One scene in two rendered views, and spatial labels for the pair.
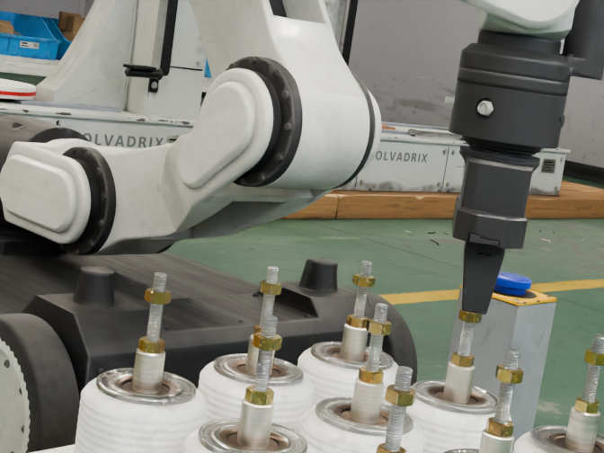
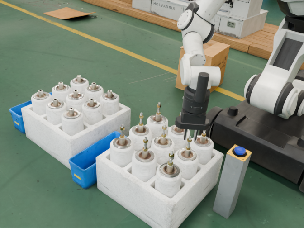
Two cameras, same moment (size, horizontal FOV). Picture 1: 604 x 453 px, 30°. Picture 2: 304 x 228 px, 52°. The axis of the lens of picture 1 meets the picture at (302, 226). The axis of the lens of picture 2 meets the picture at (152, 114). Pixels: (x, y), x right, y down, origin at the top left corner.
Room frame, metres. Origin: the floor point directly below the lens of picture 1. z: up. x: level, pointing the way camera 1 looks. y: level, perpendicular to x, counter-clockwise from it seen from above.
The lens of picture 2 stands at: (0.65, -1.06, 1.03)
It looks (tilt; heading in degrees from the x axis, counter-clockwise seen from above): 33 degrees down; 83
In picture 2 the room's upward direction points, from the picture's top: 4 degrees clockwise
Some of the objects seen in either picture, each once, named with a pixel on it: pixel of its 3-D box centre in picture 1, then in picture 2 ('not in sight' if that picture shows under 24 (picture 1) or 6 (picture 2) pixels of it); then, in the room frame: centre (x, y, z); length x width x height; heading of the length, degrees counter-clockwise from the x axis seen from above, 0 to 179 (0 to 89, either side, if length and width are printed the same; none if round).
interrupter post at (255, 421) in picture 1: (255, 423); (140, 127); (0.74, 0.01, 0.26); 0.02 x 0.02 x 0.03
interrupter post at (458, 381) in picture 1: (458, 383); (187, 152); (0.91, -0.15, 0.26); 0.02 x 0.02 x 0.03
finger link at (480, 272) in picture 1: (480, 275); (184, 131); (0.89, -0.15, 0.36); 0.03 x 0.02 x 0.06; 84
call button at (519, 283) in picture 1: (510, 286); (239, 151); (1.09, -0.21, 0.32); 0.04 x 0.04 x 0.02
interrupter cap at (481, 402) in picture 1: (456, 397); (187, 154); (0.91, -0.15, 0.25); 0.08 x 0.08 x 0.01
